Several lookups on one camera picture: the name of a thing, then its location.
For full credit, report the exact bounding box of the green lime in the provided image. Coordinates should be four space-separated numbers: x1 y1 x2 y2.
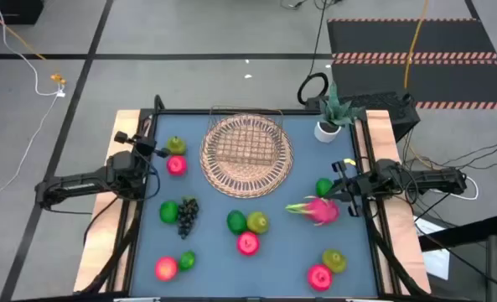
225 209 248 236
315 177 335 198
178 250 197 272
158 200 179 225

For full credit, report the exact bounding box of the black box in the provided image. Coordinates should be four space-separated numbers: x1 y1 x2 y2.
0 0 45 25

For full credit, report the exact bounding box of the thin black cable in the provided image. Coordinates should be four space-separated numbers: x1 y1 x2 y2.
440 142 497 167

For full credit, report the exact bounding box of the copper wire basket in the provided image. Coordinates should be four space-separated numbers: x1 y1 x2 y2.
208 105 286 165

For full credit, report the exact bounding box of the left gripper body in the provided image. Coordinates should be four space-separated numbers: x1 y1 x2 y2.
114 130 172 160

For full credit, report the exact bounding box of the black looped cable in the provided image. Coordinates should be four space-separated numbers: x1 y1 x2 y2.
296 0 331 106

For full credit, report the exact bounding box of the yellow hanging cable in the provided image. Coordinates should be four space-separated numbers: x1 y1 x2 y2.
402 0 431 90

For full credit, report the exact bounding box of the red apple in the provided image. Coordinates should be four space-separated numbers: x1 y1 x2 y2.
154 256 179 282
307 263 334 292
166 154 189 177
236 231 261 257

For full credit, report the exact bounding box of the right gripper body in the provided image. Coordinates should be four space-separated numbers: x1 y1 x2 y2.
333 160 370 218

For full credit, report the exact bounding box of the dark purple grape bunch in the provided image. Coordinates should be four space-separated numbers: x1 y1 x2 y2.
176 195 200 241

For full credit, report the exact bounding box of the white looped cable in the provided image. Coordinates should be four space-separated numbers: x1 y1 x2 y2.
430 174 480 201

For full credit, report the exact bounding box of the black metal table frame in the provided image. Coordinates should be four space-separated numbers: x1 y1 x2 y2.
74 94 433 302

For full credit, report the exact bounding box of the white plant pot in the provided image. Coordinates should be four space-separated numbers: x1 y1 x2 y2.
313 120 342 144

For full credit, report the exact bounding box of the orange floor cable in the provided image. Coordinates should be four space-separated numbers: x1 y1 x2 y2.
0 2 67 85

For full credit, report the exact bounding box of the white floor cable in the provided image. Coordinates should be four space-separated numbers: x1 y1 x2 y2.
0 94 61 206
0 0 67 98

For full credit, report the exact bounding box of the black cable tangle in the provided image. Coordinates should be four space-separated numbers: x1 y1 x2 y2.
279 0 345 10

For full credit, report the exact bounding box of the round wicker basket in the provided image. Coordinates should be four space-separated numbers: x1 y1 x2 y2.
199 112 295 199

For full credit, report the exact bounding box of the black striped floor mat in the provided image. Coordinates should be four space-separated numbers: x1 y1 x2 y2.
326 18 497 61
330 58 497 111

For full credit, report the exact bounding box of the yellow-green pear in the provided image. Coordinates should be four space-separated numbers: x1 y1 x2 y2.
246 211 271 235
321 248 349 274
166 135 188 156

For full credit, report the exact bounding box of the black perforated case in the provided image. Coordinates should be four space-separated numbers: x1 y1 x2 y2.
305 91 422 143

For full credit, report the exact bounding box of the pink dragon fruit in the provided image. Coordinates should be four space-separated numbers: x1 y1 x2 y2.
284 195 341 227

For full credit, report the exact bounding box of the wooden side board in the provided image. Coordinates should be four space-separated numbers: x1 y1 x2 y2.
72 109 153 294
354 109 432 294

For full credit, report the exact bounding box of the white paper sheet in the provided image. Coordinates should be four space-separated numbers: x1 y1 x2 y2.
414 217 451 281

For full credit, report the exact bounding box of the green succulent plant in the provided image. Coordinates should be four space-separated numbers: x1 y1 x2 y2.
318 81 366 129

